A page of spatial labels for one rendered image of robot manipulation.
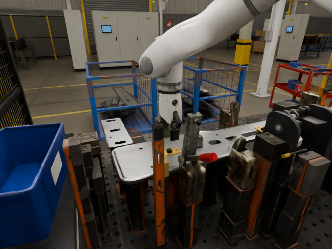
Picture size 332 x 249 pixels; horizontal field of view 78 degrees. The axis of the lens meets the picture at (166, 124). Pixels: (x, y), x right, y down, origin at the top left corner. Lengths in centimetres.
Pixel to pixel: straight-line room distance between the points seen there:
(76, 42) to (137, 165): 780
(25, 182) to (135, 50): 815
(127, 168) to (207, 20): 49
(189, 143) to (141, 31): 822
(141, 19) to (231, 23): 822
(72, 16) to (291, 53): 918
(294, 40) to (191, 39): 1089
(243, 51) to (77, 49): 588
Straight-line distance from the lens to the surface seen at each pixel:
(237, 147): 69
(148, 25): 880
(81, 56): 841
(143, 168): 70
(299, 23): 1137
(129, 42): 860
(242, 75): 318
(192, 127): 55
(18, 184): 71
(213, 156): 50
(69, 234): 53
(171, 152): 77
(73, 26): 837
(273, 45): 518
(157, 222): 73
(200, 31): 55
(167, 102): 65
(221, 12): 54
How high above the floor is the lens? 142
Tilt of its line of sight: 25 degrees down
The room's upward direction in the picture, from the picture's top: straight up
